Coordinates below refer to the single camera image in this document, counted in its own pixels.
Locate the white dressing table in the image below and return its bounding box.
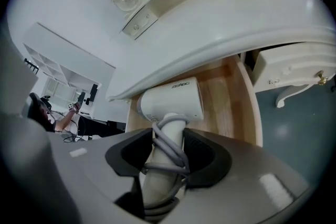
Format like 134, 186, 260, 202
106, 0, 336, 109

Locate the white drawer with brass knob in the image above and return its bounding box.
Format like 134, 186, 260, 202
251, 41, 336, 94

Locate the white cubby shelf unit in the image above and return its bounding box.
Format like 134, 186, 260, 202
22, 22, 116, 113

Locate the large white wooden drawer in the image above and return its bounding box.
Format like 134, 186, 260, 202
125, 54, 264, 148

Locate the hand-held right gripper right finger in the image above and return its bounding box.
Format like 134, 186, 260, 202
157, 128, 313, 224

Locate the white hair dryer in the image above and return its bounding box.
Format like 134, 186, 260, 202
136, 76, 205, 218

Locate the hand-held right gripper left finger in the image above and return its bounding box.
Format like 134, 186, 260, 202
48, 128, 154, 224

